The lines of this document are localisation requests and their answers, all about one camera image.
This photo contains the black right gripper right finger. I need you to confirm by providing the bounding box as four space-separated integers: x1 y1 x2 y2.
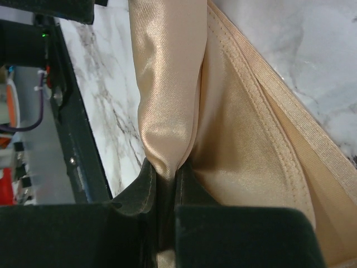
175 162 326 267

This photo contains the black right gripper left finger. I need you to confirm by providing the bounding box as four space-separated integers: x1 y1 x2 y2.
1 160 157 267

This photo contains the peach cloth napkin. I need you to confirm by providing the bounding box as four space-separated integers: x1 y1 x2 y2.
128 1 356 267

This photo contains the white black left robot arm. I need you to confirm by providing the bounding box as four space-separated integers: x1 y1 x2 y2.
1 1 96 68

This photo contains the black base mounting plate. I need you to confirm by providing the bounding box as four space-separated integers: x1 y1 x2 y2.
48 19 112 203

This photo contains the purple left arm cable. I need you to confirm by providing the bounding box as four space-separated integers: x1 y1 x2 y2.
0 71 47 133

